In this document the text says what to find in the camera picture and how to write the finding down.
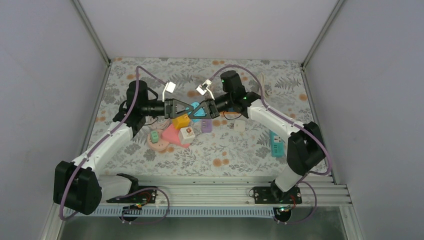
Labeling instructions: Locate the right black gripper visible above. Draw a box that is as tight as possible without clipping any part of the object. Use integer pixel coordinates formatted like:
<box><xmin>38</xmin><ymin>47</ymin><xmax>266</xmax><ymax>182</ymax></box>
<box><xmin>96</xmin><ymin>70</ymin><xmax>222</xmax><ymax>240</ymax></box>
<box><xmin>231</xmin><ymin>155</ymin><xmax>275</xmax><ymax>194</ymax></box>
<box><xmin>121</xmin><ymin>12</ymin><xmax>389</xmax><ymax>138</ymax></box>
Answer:
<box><xmin>188</xmin><ymin>92</ymin><xmax>233</xmax><ymax>119</ymax></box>

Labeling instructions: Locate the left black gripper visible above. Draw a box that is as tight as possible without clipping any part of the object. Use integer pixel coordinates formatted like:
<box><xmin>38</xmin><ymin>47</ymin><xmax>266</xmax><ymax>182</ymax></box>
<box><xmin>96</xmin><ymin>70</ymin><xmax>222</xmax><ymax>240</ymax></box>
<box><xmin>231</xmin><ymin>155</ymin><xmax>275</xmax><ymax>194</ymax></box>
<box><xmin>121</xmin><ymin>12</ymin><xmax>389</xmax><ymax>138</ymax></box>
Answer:
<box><xmin>141</xmin><ymin>98</ymin><xmax>193</xmax><ymax>120</ymax></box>

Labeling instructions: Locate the cyan cube socket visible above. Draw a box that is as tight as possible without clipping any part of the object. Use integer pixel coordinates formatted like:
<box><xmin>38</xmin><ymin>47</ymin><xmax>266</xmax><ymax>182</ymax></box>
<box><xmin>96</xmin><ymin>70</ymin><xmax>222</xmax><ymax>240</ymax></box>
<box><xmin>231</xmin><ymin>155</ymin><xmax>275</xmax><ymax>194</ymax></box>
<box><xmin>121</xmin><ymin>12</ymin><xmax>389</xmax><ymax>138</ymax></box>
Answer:
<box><xmin>190</xmin><ymin>101</ymin><xmax>206</xmax><ymax>123</ymax></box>

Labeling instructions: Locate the yellow cube socket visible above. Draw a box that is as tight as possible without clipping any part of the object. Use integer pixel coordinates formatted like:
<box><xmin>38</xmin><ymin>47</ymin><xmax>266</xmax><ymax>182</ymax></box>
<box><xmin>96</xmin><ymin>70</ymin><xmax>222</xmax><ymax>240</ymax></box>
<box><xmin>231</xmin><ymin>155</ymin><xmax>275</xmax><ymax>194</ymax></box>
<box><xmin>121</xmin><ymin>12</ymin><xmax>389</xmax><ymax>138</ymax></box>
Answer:
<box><xmin>172</xmin><ymin>113</ymin><xmax>191</xmax><ymax>130</ymax></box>

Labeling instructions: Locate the purple power strip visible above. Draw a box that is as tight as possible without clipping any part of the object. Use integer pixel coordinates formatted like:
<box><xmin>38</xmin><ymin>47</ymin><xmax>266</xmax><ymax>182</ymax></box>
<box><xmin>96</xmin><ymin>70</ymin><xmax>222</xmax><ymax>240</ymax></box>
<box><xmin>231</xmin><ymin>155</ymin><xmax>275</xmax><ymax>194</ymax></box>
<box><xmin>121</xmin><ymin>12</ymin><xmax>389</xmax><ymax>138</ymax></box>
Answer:
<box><xmin>200</xmin><ymin>119</ymin><xmax>213</xmax><ymax>133</ymax></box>

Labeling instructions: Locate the pink triangular power strip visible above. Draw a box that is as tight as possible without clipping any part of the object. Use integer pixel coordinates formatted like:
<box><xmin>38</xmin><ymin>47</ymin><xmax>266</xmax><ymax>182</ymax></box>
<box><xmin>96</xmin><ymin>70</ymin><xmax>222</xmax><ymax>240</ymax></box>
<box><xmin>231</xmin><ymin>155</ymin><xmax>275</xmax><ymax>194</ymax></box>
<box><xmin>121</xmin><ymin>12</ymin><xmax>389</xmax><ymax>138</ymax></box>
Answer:
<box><xmin>161</xmin><ymin>124</ymin><xmax>191</xmax><ymax>148</ymax></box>

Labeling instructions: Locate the white plug adapter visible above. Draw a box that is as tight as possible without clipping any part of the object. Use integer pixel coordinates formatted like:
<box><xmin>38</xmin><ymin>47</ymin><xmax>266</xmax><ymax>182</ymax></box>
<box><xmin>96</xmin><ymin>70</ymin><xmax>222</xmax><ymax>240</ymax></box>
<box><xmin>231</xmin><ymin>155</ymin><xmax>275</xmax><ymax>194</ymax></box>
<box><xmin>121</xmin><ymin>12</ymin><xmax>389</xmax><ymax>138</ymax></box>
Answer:
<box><xmin>178</xmin><ymin>126</ymin><xmax>196</xmax><ymax>145</ymax></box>

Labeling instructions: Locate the white square plug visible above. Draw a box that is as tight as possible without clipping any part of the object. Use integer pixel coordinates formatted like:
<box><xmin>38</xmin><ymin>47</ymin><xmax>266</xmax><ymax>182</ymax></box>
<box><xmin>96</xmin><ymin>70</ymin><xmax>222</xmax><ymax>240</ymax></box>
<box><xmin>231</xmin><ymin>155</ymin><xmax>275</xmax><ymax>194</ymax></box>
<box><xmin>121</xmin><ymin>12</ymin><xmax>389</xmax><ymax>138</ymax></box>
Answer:
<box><xmin>233</xmin><ymin>119</ymin><xmax>246</xmax><ymax>133</ymax></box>

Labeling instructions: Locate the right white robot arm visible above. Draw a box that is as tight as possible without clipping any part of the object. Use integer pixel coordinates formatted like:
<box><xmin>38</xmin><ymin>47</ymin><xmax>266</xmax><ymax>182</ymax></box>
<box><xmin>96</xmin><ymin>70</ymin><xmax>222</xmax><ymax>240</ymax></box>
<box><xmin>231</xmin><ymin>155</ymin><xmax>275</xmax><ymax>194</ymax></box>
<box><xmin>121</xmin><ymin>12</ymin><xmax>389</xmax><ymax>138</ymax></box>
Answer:
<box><xmin>188</xmin><ymin>70</ymin><xmax>326</xmax><ymax>204</ymax></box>

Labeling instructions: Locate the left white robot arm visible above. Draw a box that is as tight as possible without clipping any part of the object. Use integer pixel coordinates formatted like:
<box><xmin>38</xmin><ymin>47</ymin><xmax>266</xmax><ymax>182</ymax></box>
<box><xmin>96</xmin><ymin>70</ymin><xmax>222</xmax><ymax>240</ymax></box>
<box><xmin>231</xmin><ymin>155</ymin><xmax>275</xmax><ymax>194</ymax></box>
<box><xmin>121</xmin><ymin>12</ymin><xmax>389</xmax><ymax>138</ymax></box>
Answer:
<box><xmin>53</xmin><ymin>80</ymin><xmax>194</xmax><ymax>220</ymax></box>

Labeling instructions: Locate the small green plug adapter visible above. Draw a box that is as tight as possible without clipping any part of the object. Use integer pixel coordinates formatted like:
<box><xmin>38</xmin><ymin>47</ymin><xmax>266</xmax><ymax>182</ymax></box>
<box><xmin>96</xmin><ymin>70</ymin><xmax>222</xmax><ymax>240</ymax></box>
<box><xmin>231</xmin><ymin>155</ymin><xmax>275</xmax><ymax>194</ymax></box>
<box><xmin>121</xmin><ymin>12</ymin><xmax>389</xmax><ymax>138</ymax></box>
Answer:
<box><xmin>150</xmin><ymin>130</ymin><xmax>160</xmax><ymax>144</ymax></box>

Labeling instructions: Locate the orange power strip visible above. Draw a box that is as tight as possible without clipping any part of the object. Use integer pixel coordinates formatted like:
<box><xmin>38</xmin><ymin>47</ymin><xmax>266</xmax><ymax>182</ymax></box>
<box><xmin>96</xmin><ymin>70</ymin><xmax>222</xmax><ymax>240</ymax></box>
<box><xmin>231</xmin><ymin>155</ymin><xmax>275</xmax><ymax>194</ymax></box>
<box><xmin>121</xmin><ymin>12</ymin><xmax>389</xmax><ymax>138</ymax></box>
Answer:
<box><xmin>220</xmin><ymin>111</ymin><xmax>240</xmax><ymax>116</ymax></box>

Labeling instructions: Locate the teal power strip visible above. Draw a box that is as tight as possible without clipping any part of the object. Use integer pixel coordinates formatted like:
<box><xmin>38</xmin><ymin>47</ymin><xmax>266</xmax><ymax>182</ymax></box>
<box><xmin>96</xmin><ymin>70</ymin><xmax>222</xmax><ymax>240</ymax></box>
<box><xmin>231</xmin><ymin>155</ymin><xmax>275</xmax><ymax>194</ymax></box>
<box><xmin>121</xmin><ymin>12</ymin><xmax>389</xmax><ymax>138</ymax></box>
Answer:
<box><xmin>269</xmin><ymin>131</ymin><xmax>285</xmax><ymax>158</ymax></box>

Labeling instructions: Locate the pink coiled cable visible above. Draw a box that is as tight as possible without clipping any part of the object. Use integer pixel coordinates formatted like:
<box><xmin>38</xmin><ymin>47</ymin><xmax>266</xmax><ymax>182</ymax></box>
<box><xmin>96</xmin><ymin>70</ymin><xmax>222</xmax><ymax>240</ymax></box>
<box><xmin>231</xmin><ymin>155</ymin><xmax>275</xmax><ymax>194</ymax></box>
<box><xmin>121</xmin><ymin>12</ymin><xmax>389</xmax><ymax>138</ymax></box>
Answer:
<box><xmin>150</xmin><ymin>119</ymin><xmax>173</xmax><ymax>132</ymax></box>

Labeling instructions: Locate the white coiled cable far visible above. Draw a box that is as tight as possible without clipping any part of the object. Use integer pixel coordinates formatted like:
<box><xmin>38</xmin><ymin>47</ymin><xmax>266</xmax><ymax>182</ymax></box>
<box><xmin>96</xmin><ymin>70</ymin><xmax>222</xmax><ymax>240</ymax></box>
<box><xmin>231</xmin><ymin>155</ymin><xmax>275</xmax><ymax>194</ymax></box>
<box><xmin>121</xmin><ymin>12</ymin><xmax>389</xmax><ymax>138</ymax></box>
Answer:
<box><xmin>256</xmin><ymin>72</ymin><xmax>271</xmax><ymax>100</ymax></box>

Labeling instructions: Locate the aluminium rail frame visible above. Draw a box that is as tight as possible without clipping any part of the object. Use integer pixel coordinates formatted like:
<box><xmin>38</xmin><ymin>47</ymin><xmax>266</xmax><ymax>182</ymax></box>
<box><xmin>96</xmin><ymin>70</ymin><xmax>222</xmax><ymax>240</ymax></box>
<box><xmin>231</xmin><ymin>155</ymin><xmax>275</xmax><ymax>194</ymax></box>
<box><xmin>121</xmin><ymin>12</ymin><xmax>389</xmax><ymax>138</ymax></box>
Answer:
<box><xmin>137</xmin><ymin>175</ymin><xmax>352</xmax><ymax>207</ymax></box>

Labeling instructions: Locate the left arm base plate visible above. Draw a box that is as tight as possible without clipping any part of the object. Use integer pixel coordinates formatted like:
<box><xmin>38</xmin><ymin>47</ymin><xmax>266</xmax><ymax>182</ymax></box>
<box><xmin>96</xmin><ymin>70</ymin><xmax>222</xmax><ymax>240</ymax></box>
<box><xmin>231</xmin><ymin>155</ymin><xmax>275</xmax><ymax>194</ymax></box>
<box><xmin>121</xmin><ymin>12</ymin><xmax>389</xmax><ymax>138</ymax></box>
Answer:
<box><xmin>106</xmin><ymin>186</ymin><xmax>158</xmax><ymax>205</ymax></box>

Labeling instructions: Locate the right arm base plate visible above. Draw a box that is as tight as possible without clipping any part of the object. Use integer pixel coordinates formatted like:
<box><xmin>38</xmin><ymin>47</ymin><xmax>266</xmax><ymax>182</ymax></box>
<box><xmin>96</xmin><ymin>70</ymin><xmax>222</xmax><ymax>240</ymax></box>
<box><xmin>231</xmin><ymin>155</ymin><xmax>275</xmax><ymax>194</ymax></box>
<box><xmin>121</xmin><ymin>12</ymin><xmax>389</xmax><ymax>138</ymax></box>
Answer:
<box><xmin>251</xmin><ymin>186</ymin><xmax>303</xmax><ymax>204</ymax></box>

